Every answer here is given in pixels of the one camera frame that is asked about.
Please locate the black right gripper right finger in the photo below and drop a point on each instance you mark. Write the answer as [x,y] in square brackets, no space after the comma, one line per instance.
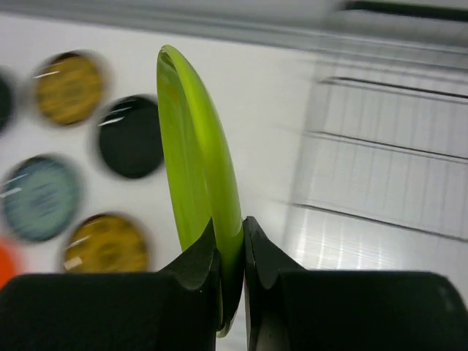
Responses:
[291,308]

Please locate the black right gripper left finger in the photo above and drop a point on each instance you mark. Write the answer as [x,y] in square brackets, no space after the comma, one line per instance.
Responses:
[176,308]

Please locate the lime green plate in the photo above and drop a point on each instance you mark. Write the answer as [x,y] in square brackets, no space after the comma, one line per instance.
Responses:
[200,172]

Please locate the orange plate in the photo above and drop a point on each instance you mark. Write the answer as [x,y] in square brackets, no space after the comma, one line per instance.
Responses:
[11,263]

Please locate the yellow patterned plate front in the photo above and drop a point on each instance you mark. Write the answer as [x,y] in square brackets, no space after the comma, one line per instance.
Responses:
[107,243]

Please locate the yellow patterned plate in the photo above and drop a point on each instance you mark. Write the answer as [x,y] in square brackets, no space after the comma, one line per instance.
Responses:
[67,88]
[107,243]

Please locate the glossy black plate right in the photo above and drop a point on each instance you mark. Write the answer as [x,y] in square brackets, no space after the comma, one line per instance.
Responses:
[129,141]

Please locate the glossy black plate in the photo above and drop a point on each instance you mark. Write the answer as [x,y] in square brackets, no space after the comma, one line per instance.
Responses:
[6,102]
[129,141]

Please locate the blue floral plate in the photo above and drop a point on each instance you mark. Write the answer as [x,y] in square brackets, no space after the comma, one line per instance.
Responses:
[40,197]

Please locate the yellow patterned plate rear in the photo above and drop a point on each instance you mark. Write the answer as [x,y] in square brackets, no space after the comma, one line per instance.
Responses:
[67,88]

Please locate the glossy black plate left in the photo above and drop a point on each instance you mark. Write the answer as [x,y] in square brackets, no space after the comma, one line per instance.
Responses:
[6,102]

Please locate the black wire dish rack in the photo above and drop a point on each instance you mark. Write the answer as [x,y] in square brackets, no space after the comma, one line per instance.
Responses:
[381,182]

